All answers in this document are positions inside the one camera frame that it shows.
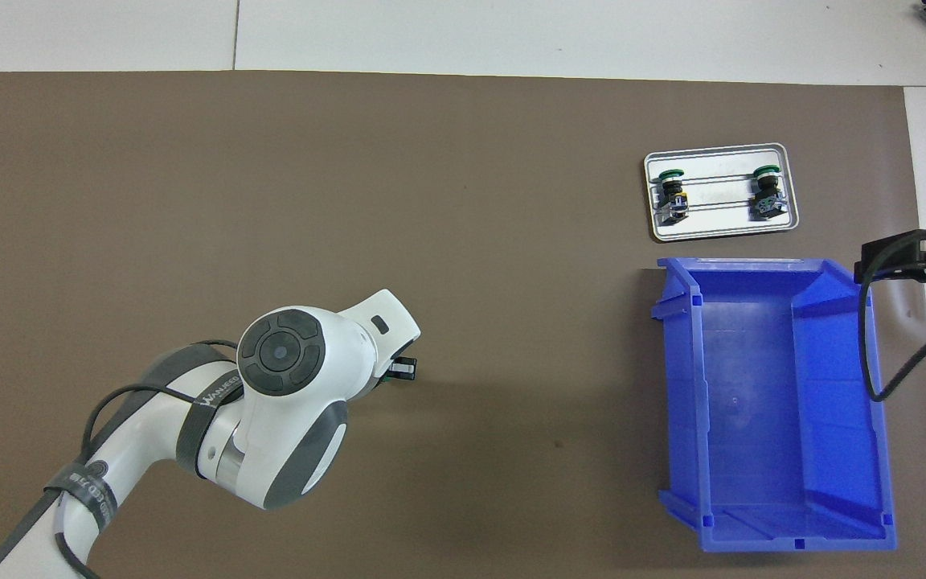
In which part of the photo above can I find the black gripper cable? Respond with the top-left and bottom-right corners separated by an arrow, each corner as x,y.
857,224 -> 926,403
55,338 -> 240,579

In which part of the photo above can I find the silver metal tray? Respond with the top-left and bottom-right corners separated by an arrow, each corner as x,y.
643,142 -> 800,242

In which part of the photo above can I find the blue plastic storage bin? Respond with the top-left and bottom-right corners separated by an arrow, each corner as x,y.
650,257 -> 899,554

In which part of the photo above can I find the brown table mat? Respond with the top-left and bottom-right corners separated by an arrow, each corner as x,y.
0,71 -> 926,579

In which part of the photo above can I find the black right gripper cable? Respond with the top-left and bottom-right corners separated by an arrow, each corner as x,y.
857,224 -> 926,403

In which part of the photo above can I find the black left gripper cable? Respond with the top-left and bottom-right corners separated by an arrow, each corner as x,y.
55,338 -> 240,579

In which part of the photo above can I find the green push button switch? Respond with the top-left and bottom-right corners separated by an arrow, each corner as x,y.
654,167 -> 690,226
750,164 -> 789,220

